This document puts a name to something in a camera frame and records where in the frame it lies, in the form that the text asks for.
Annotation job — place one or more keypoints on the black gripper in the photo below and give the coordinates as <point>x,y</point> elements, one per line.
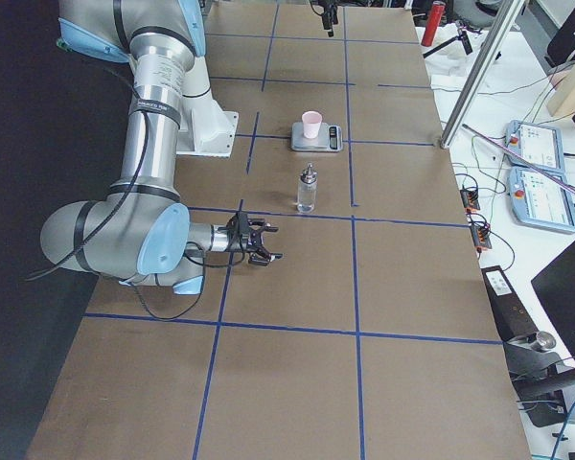
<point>327,16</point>
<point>233,242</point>

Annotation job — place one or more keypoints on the clear glass sauce bottle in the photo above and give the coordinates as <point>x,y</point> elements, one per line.
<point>307,188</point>

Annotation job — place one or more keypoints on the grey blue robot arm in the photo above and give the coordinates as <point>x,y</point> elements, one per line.
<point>141,233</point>

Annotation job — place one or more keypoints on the white digital kitchen scale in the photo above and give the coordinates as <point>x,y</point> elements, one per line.
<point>328,139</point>

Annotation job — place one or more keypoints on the red cylinder bottle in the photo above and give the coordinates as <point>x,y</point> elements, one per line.
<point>434,17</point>

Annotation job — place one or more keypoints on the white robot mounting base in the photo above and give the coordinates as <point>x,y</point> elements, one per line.
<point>206,129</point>

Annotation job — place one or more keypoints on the black tool on bench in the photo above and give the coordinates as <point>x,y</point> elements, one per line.
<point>459,43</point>

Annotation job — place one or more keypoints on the orange black connector block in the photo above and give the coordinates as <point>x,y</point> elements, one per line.
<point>470,200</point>

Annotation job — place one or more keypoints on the far teach pendant tablet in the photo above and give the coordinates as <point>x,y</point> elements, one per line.
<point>540,145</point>

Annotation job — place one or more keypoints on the teach pendant tablet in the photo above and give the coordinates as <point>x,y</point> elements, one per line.
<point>539,202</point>
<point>540,145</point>

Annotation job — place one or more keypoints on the black box with label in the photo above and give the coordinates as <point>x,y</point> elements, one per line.
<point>510,316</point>

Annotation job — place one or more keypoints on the near teach pendant tablet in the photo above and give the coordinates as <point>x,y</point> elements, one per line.
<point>539,202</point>

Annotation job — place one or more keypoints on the black computer monitor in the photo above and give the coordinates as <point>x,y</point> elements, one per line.
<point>555,289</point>

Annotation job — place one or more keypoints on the aluminium frame post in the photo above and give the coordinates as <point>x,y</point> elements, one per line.
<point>505,18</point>

